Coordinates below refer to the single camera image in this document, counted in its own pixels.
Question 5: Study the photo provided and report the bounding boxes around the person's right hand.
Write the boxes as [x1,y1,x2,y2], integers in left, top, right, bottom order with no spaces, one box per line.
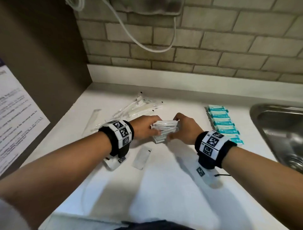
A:
[169,112,204,145]

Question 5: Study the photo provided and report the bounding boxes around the person's left hand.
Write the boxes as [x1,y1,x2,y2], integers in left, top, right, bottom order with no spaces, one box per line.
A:
[130,115,164,141]

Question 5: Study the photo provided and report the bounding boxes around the stack of white sachets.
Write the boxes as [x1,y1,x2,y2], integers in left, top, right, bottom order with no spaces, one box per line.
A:
[151,120,180,144]

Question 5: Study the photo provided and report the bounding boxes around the person's right forearm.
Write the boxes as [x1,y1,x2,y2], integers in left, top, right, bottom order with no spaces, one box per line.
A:
[222,146,303,230]

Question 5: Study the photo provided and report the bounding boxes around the person's left forearm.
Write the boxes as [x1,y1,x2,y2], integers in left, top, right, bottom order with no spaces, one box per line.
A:
[0,131,112,230]

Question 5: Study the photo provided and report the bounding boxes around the pile of clear wrapped sticks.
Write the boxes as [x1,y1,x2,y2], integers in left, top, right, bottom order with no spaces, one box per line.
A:
[111,91,165,120]

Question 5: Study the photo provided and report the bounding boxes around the black marker wristband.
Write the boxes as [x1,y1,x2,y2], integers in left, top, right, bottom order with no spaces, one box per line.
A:
[195,130,238,170]
[98,120,134,157]

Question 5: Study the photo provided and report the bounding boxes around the short clear plastic wrapper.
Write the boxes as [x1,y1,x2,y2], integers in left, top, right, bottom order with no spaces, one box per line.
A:
[132,145,152,171]

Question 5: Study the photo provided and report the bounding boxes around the row of teal packets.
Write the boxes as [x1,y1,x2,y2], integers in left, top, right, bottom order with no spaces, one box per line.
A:
[205,105,244,145]

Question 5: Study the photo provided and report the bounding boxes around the long clear plastic wrapper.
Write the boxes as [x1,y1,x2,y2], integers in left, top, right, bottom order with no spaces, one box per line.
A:
[81,109,102,137]

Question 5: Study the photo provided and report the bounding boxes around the stainless steel sink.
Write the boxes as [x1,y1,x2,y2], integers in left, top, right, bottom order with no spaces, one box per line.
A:
[250,103,303,174]

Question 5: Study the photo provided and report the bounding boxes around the dark trousers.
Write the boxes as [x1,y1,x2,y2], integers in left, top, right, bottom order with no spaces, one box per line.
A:
[114,220,197,230]

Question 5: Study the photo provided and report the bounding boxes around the brown cabinet panel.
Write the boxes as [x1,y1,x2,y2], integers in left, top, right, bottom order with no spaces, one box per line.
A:
[0,0,93,179]

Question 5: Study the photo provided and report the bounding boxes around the printed paper notice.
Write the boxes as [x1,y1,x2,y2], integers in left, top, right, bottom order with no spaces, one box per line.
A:
[0,58,51,177]

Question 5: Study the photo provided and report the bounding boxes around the white sleeve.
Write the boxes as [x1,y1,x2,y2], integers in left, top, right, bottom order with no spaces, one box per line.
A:
[0,199,32,230]

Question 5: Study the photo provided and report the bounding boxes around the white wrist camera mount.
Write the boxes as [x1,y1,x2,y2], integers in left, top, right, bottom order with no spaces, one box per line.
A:
[193,163,223,189]
[103,155,127,171]

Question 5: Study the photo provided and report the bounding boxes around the white cable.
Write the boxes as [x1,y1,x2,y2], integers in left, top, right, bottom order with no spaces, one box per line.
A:
[65,0,177,53]

